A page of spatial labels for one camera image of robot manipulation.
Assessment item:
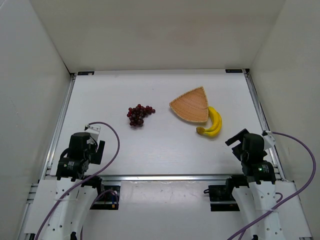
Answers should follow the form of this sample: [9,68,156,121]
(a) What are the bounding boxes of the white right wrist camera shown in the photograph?
[261,130,276,150]

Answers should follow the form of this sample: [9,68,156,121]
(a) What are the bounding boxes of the aluminium left table rail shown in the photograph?
[38,73,77,182]

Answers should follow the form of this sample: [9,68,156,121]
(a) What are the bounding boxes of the black corner bracket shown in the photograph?
[225,69,243,74]
[77,71,95,76]

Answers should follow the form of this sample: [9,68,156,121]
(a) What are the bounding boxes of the aluminium right table rail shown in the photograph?
[242,68,288,182]

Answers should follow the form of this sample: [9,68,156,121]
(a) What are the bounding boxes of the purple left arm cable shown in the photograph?
[33,121,121,240]

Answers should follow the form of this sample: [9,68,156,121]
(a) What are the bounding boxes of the aluminium table rail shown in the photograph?
[242,68,288,182]
[100,174,231,182]
[38,73,77,182]

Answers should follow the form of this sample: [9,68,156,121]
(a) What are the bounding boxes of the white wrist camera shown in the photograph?
[84,124,101,146]
[261,130,276,150]

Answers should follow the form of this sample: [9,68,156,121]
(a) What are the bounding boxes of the black right corner bracket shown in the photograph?
[225,69,243,74]

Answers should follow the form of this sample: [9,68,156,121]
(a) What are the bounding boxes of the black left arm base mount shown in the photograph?
[90,176,121,211]

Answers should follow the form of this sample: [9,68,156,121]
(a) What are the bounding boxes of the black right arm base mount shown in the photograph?
[203,177,240,212]

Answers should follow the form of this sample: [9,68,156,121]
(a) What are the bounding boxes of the red fake grape bunch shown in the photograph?
[126,104,156,128]

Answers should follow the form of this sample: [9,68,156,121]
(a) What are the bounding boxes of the yellow fake banana bunch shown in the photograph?
[196,106,223,138]

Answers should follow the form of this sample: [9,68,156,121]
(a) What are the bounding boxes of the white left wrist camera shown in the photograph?
[84,124,101,146]

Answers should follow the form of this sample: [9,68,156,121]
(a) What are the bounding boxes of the aluminium front table rail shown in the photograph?
[100,174,231,182]

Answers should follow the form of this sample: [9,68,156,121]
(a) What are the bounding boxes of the black left corner bracket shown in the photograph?
[77,71,95,76]

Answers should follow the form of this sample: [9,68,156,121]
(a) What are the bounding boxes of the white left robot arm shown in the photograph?
[35,132,105,240]

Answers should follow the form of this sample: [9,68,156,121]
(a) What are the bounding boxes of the woven triangular fruit basket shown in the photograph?
[169,86,209,124]

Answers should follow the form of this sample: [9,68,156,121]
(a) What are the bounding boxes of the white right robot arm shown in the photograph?
[225,129,285,240]

